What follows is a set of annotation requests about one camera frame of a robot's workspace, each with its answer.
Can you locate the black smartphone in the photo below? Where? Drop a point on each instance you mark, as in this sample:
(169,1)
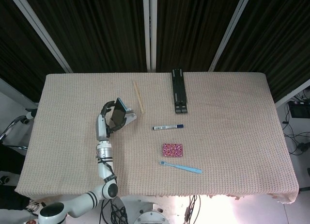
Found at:
(119,112)

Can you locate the black folding laptop stand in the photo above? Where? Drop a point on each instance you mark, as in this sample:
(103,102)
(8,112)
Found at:
(179,93)

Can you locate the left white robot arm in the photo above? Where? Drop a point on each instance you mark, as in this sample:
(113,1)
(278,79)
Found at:
(104,168)

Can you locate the dark curtain panel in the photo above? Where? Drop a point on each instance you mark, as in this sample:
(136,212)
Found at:
(278,39)
(189,27)
(14,52)
(97,27)

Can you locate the white partition base rail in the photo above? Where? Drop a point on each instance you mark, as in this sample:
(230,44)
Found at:
(293,94)
(17,94)

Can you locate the red patterned card deck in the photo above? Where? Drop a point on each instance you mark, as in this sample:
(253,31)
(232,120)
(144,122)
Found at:
(172,150)

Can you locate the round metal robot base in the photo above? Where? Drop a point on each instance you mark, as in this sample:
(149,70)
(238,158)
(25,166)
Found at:
(151,216)

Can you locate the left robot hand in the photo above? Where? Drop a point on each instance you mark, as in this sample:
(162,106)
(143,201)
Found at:
(101,129)

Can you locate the beige waffle tablecloth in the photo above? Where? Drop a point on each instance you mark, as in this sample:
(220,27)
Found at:
(218,136)

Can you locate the chrome frame chair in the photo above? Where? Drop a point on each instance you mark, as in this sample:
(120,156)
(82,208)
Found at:
(30,115)

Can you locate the black box device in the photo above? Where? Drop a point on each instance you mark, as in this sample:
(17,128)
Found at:
(296,110)

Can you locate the white partition post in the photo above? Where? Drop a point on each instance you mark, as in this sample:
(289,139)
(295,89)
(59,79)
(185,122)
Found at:
(227,32)
(146,27)
(41,32)

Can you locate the wooden chopstick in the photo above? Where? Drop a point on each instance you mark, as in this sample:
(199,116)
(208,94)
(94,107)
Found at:
(137,96)

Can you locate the white folding phone stand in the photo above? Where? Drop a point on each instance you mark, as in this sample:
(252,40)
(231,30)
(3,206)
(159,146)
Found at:
(131,115)

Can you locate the blue capped whiteboard marker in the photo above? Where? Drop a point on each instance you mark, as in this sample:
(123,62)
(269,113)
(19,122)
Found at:
(164,127)

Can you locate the black bag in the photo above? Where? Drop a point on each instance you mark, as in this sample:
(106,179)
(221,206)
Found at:
(12,197)

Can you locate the light blue toothbrush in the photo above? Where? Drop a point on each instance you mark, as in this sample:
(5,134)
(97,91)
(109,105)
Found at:
(184,168)

